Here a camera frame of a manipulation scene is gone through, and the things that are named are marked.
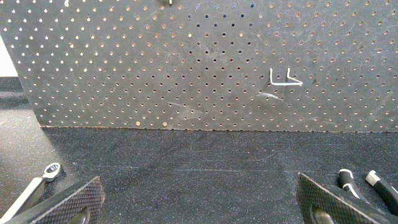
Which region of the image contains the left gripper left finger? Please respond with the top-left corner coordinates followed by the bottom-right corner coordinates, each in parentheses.
top-left (5, 175), bottom-right (106, 224)

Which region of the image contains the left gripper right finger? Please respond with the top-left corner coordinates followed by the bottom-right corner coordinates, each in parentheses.
top-left (295, 172), bottom-right (398, 224)

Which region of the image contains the black pegboard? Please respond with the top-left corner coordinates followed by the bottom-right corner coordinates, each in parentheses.
top-left (0, 0), bottom-right (398, 134)

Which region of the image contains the wrench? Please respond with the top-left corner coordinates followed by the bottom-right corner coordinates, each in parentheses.
top-left (0, 162), bottom-right (65, 223)

